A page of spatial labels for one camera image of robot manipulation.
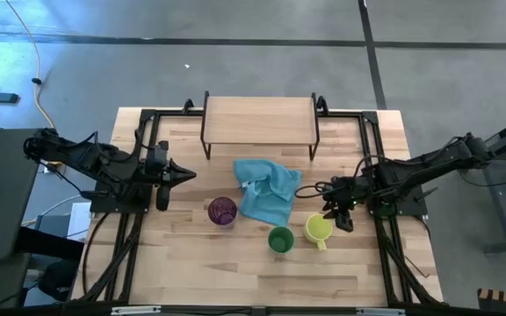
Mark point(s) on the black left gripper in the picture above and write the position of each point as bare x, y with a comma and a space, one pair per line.
163, 199

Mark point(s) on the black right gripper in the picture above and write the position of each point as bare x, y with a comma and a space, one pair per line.
343, 188

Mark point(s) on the purple faceted plastic tumbler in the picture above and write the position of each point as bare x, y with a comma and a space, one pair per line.
222, 210

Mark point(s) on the green plastic cup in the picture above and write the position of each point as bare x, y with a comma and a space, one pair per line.
281, 239

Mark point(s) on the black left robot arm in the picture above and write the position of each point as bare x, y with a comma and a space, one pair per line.
81, 153

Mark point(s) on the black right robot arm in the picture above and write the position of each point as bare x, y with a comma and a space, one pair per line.
433, 162

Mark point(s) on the wooden shelf with black legs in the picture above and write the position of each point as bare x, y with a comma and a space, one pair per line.
259, 120

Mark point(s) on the blue microfibre cloth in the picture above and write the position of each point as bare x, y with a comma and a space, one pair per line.
266, 188

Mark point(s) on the black bag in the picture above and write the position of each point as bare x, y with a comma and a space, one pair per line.
57, 278

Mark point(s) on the black aluminium rig frame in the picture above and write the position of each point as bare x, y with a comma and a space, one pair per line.
174, 113

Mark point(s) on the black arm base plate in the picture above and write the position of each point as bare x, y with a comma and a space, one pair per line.
411, 207
103, 205

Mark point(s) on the silver metal bracket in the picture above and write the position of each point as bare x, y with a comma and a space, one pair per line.
134, 310
380, 312

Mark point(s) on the small grey camera box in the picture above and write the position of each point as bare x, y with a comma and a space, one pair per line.
259, 311

